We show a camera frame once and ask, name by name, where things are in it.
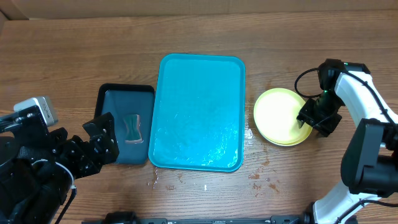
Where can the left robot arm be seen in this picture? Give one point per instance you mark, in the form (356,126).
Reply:
(39,167)

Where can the yellow-green plate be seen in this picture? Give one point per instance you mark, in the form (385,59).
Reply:
(276,111)
(286,139)

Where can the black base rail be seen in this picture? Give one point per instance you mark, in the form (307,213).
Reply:
(132,218)

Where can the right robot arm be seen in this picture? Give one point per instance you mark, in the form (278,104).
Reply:
(369,165)

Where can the black water tray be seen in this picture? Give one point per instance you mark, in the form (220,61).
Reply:
(121,100)

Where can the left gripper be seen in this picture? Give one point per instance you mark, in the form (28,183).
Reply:
(107,146)

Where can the teal plastic serving tray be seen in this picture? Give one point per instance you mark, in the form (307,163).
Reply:
(198,120)

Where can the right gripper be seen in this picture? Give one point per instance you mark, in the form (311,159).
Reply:
(306,117)

